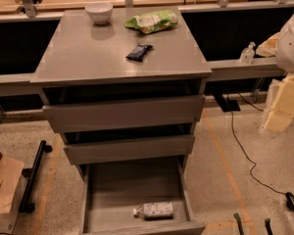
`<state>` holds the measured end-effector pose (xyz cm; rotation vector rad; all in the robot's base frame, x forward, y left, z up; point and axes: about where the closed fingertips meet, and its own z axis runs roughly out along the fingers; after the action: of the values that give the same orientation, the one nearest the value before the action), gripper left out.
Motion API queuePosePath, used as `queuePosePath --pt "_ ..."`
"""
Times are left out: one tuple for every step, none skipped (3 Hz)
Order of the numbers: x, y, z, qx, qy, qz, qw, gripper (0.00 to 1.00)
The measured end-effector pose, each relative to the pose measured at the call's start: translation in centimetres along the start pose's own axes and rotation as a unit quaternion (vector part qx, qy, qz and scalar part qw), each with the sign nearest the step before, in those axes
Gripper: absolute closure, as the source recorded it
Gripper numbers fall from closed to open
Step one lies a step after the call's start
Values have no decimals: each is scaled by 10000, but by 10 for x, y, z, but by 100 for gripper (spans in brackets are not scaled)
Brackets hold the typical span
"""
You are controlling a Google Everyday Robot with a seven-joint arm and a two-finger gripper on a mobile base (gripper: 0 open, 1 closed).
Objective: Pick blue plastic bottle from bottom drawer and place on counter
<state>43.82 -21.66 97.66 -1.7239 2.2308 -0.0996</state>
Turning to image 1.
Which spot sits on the black metal bar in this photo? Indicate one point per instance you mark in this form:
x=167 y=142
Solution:
x=30 y=174

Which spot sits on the green chip bag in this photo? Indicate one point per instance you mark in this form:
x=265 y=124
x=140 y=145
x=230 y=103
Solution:
x=153 y=21

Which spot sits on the grey middle drawer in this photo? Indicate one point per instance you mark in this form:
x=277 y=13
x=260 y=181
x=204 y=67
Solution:
x=131 y=149

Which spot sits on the clear sanitizer bottle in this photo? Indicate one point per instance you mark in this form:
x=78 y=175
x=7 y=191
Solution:
x=247 y=54

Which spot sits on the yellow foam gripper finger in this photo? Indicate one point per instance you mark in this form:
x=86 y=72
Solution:
x=281 y=110

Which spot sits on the black handled tool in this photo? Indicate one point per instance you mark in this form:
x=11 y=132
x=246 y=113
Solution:
x=267 y=226

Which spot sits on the grey top drawer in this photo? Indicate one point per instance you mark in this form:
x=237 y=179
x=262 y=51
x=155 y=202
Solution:
x=124 y=114

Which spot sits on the grey bottom drawer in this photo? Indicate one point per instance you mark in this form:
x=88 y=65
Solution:
x=113 y=190

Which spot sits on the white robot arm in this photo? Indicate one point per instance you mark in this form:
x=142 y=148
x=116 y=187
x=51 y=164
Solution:
x=285 y=49

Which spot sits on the clear plastic water bottle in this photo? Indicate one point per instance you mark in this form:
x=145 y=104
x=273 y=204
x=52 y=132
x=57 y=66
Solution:
x=154 y=210

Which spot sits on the brown cardboard box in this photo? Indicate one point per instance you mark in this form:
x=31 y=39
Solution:
x=11 y=192

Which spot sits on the green handled tool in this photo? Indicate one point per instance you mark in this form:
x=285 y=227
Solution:
x=239 y=223

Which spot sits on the grey drawer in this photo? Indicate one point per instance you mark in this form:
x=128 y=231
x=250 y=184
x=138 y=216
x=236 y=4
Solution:
x=124 y=114
x=131 y=149
x=113 y=190

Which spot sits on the white ceramic bowl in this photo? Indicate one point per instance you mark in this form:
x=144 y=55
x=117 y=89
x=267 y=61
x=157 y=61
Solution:
x=100 y=12

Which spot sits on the dark blue snack packet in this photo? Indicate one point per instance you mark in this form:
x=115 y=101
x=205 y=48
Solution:
x=139 y=52

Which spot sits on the grey drawer cabinet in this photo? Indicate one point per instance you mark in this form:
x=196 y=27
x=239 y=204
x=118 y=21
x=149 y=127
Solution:
x=86 y=63

